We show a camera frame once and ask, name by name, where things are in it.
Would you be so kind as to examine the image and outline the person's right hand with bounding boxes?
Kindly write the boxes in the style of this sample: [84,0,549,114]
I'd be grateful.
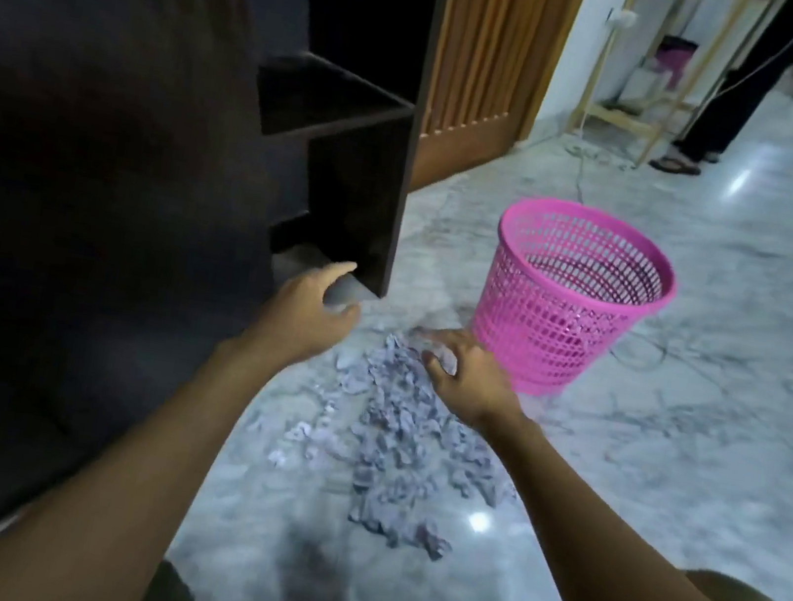
[397,320,534,441]

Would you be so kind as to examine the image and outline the person's left hand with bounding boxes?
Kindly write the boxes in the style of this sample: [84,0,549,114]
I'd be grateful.
[236,246,371,380]

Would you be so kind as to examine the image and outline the pile of paper scraps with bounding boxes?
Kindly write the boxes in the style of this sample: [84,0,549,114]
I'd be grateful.
[253,315,541,575]

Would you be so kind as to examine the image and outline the dark wooden cabinet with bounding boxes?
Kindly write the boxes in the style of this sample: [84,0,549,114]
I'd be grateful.
[0,0,450,601]

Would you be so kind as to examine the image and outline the dark wooden cabinet door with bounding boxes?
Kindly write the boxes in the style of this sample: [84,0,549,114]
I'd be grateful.
[0,0,324,500]

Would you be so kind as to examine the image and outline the person's left forearm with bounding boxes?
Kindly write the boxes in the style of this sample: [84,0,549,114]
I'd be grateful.
[0,299,287,601]

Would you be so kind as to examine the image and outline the person's right forearm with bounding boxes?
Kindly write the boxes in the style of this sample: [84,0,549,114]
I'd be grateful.
[467,408,793,601]

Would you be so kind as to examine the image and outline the pink plastic basket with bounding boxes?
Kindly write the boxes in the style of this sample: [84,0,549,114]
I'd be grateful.
[461,188,688,419]

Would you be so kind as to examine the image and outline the light wooden table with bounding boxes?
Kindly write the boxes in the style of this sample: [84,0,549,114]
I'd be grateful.
[562,0,777,188]

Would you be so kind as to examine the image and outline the brown wooden room door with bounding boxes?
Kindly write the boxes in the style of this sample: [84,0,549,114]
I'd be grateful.
[406,0,592,215]

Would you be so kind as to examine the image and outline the white plastic container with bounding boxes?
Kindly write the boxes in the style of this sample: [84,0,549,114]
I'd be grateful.
[619,62,679,113]

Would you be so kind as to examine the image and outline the pink plastic basin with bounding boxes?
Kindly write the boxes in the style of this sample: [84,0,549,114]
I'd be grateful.
[654,34,699,79]

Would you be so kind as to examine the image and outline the white wall plug adapter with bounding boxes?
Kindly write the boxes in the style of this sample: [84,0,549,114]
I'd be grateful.
[606,5,641,34]

